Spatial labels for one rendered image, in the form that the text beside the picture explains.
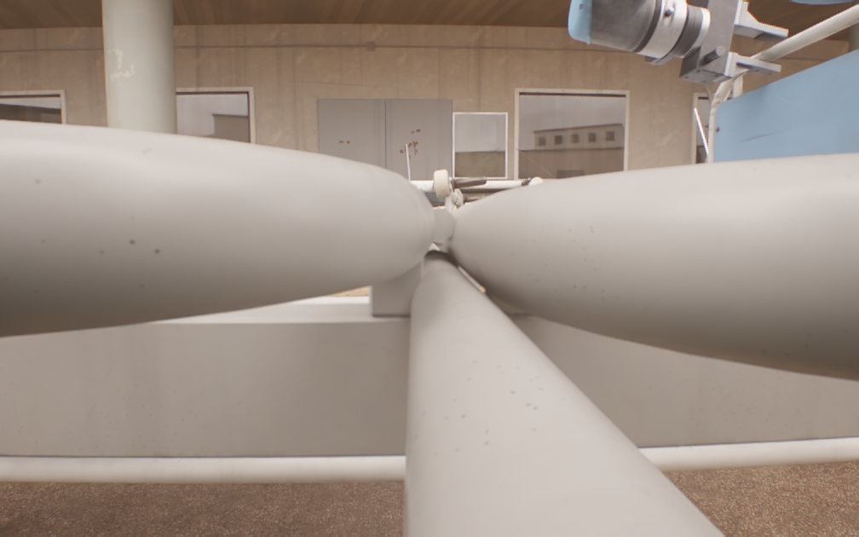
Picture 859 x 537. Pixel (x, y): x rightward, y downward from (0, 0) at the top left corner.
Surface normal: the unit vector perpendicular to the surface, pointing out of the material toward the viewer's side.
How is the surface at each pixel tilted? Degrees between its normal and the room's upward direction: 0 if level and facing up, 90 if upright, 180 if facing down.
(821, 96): 90
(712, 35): 90
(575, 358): 90
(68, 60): 90
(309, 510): 0
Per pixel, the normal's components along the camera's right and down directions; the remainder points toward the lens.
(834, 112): -1.00, 0.01
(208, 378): 0.04, 0.11
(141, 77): 0.55, 0.08
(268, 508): 0.00, -0.99
